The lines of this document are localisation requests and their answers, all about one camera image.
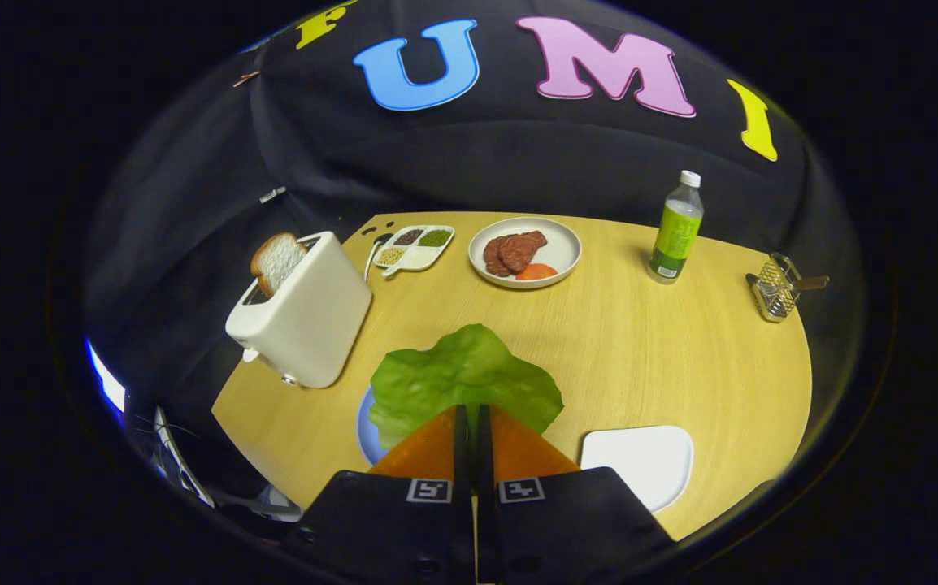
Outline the brown meat patty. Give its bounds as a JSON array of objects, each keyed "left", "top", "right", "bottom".
[
  {"left": 484, "top": 236, "right": 515, "bottom": 278},
  {"left": 500, "top": 230, "right": 549, "bottom": 274}
]

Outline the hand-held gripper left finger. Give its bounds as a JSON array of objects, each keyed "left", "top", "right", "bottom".
[{"left": 282, "top": 405, "right": 474, "bottom": 585}]

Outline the clear bottle with green label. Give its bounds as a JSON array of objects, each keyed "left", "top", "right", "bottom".
[{"left": 648, "top": 170, "right": 705, "bottom": 284}]

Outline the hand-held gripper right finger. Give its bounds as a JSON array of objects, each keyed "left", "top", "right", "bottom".
[{"left": 477, "top": 404, "right": 677, "bottom": 585}]

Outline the toasted bread slice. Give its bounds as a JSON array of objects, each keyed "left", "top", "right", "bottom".
[{"left": 250, "top": 232, "right": 309, "bottom": 297}]

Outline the white square plate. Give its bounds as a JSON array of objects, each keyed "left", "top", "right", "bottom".
[{"left": 580, "top": 425, "right": 694, "bottom": 514}]

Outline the green lettuce leaf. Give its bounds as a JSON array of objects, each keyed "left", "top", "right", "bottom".
[{"left": 369, "top": 323, "right": 565, "bottom": 452}]

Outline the white round plate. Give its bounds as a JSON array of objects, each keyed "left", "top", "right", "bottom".
[{"left": 468, "top": 216, "right": 583, "bottom": 290}]

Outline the blue round plate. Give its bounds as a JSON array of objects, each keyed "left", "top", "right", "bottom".
[{"left": 355, "top": 386, "right": 393, "bottom": 466}]

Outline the wire holder with wooden handle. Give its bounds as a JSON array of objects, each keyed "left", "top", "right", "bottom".
[{"left": 745, "top": 252, "right": 831, "bottom": 323}]

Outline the white toaster cable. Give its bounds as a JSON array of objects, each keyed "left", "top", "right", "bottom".
[{"left": 363, "top": 234, "right": 390, "bottom": 284}]

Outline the white toaster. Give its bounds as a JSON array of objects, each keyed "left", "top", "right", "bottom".
[{"left": 225, "top": 232, "right": 373, "bottom": 389}]

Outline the white divided seasoning tray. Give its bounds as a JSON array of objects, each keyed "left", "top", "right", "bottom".
[{"left": 372, "top": 225, "right": 456, "bottom": 279}]

